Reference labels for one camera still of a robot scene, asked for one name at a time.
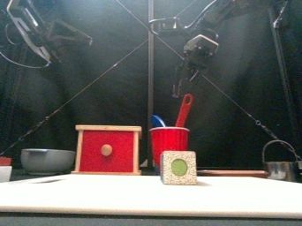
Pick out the toy sushi roll green centre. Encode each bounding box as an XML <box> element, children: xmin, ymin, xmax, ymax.
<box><xmin>159</xmin><ymin>150</ymin><xmax>197</xmax><ymax>186</ymax></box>

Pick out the blue plastic utensil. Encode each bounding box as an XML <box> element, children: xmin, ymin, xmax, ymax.
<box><xmin>151</xmin><ymin>114</ymin><xmax>167</xmax><ymax>128</ymax></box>

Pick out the red plastic cup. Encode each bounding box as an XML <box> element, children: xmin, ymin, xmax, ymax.
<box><xmin>148</xmin><ymin>126</ymin><xmax>191</xmax><ymax>167</ymax></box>

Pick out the wooden box with red front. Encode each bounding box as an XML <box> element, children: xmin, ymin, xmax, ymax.
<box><xmin>70</xmin><ymin>124</ymin><xmax>143</xmax><ymax>176</ymax></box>

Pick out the brown wooden board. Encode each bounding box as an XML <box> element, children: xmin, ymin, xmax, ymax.
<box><xmin>196</xmin><ymin>169</ymin><xmax>269</xmax><ymax>178</ymax></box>

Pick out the white cutting board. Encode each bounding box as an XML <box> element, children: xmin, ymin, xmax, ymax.
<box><xmin>0</xmin><ymin>174</ymin><xmax>302</xmax><ymax>220</ymax></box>

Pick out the grey bowl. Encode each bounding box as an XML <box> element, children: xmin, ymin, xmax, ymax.
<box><xmin>20</xmin><ymin>148</ymin><xmax>76</xmax><ymax>175</ymax></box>

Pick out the red and white toy nigiri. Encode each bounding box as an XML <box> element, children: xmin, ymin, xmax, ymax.
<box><xmin>0</xmin><ymin>156</ymin><xmax>13</xmax><ymax>184</ymax></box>

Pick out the black vertical frame pole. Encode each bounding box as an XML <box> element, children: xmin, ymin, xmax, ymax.
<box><xmin>145</xmin><ymin>0</ymin><xmax>156</xmax><ymax>169</ymax></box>

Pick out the grey arm cable loop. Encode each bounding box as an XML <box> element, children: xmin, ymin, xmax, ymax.
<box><xmin>147</xmin><ymin>0</ymin><xmax>216</xmax><ymax>36</ymax></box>

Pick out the black frame post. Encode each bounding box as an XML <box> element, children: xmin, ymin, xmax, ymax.
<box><xmin>268</xmin><ymin>0</ymin><xmax>300</xmax><ymax>154</ymax></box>

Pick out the diagonal brace cable with turnbuckle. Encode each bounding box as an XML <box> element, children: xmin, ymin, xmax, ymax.
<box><xmin>0</xmin><ymin>0</ymin><xmax>197</xmax><ymax>156</ymax></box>
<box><xmin>113</xmin><ymin>0</ymin><xmax>302</xmax><ymax>162</ymax></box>

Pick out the metal pot with handle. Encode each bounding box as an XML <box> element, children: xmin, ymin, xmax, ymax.
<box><xmin>261</xmin><ymin>139</ymin><xmax>302</xmax><ymax>183</ymax></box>

